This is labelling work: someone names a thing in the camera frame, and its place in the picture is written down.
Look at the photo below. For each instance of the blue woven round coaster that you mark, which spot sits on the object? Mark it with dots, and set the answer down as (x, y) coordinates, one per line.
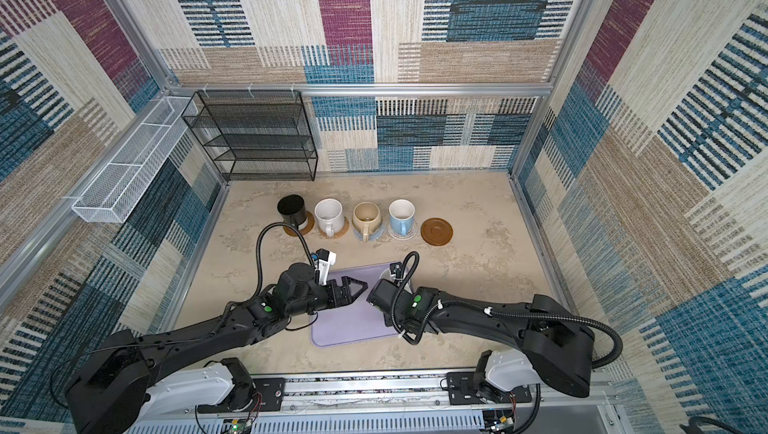
(377, 233)

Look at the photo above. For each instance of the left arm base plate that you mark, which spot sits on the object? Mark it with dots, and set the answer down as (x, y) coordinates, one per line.
(265, 395)

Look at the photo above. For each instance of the lilac plastic tray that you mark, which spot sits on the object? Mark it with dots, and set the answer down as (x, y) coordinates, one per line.
(358, 322)

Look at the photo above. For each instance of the white wire mesh basket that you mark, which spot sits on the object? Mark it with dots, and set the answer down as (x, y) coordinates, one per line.
(122, 182)

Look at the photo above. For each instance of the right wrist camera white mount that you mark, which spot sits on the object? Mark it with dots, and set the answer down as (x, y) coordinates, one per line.
(397, 272)

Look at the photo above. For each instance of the white speckled mug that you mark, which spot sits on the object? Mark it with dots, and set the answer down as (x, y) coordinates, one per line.
(329, 217)

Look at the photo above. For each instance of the black wire mesh shelf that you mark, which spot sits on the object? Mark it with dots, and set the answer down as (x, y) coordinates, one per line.
(254, 135)

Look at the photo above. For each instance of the black mug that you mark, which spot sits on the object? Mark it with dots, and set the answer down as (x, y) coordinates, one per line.
(292, 209)

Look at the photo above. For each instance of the multicolour woven round coaster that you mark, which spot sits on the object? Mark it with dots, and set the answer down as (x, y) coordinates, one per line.
(411, 231)

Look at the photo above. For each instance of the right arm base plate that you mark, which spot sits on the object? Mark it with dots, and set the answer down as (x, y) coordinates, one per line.
(465, 388)

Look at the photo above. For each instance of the brown wooden coaster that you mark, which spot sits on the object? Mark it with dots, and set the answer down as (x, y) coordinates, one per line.
(436, 231)
(305, 228)

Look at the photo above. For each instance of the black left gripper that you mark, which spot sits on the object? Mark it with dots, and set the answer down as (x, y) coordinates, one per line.
(344, 298)

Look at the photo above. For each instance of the rattan woven round coaster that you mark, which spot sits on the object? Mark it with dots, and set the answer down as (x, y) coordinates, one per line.
(342, 231)

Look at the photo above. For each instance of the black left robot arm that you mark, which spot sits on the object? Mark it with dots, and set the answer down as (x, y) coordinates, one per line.
(108, 385)

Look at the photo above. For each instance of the aluminium front rail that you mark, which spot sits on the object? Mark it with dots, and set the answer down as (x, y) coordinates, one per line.
(398, 401)

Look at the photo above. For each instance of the white mug blue handle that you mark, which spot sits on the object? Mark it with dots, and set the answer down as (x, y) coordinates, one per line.
(402, 216)

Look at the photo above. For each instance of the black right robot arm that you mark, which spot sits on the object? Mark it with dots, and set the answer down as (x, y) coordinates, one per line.
(543, 343)

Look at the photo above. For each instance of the beige mug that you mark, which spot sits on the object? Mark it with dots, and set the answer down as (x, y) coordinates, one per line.
(366, 220)

